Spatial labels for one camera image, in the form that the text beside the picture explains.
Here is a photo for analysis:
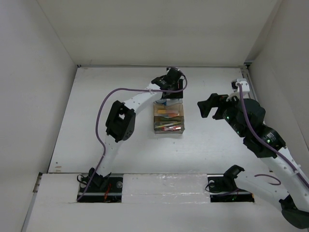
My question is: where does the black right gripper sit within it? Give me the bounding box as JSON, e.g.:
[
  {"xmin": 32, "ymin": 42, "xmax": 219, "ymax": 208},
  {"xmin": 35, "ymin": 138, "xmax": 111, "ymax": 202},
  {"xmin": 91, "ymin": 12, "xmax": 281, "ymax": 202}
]
[{"xmin": 198, "ymin": 92, "xmax": 247, "ymax": 138}]

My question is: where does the blue tape roll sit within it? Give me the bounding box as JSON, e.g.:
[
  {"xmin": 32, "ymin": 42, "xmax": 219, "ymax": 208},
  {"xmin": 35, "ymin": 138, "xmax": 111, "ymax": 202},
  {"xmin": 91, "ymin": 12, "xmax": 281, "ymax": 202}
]
[
  {"xmin": 167, "ymin": 99, "xmax": 182, "ymax": 106},
  {"xmin": 155, "ymin": 99, "xmax": 167, "ymax": 105}
]

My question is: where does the orange yellow highlighter marker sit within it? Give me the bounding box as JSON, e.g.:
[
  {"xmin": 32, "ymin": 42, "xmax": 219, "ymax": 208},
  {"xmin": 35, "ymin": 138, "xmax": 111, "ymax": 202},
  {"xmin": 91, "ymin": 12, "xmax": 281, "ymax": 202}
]
[{"xmin": 157, "ymin": 109, "xmax": 173, "ymax": 114}]

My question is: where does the orange pen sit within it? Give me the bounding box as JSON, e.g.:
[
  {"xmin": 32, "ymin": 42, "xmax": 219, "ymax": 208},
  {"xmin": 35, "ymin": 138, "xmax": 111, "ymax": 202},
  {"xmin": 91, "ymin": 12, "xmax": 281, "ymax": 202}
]
[{"xmin": 162, "ymin": 126, "xmax": 183, "ymax": 131}]

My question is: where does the yellow pen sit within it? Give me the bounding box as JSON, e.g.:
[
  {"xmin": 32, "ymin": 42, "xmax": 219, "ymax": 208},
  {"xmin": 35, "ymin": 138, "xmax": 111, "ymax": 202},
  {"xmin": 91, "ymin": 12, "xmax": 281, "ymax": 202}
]
[{"xmin": 154, "ymin": 122, "xmax": 180, "ymax": 129}]

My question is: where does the green highlighter marker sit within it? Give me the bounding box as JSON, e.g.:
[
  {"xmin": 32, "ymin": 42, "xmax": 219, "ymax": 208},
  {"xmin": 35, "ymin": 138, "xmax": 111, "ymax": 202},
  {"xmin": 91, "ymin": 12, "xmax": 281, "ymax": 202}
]
[{"xmin": 157, "ymin": 116, "xmax": 181, "ymax": 121}]

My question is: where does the orange capped clear marker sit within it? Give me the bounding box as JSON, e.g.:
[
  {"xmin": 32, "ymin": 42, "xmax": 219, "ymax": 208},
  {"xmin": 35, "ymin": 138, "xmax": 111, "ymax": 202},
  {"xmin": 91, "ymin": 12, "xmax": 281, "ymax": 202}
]
[{"xmin": 167, "ymin": 110, "xmax": 181, "ymax": 115}]

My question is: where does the red pen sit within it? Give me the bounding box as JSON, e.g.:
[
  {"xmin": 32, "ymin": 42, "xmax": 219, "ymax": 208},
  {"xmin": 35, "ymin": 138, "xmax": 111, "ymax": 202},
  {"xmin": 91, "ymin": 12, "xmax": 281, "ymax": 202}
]
[{"xmin": 162, "ymin": 127, "xmax": 182, "ymax": 131}]

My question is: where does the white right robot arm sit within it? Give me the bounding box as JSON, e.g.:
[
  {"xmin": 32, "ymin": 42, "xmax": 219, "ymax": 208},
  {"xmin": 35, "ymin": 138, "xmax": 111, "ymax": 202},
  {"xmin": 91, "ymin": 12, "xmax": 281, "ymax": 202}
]
[{"xmin": 197, "ymin": 93, "xmax": 309, "ymax": 229}]

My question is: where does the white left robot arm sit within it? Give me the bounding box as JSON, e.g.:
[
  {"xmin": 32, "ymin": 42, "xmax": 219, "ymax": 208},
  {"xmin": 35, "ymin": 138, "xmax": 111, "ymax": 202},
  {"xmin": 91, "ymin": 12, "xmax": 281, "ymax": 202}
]
[{"xmin": 85, "ymin": 67, "xmax": 188, "ymax": 192}]

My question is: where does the three-tier acrylic organizer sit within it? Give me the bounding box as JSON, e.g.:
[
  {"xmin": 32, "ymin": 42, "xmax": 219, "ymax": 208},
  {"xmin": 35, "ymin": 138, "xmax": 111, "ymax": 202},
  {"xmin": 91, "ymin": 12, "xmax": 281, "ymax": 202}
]
[{"xmin": 153, "ymin": 99, "xmax": 185, "ymax": 134}]

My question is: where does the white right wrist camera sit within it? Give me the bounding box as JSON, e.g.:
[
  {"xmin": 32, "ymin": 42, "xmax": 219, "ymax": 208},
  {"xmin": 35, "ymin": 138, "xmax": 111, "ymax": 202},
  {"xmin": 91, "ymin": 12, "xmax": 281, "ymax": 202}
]
[{"xmin": 226, "ymin": 78, "xmax": 250, "ymax": 101}]

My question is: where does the aluminium frame rail right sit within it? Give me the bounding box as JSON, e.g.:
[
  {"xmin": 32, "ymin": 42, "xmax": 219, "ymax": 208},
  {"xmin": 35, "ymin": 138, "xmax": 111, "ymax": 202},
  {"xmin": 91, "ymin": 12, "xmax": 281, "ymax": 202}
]
[{"xmin": 240, "ymin": 62, "xmax": 258, "ymax": 101}]

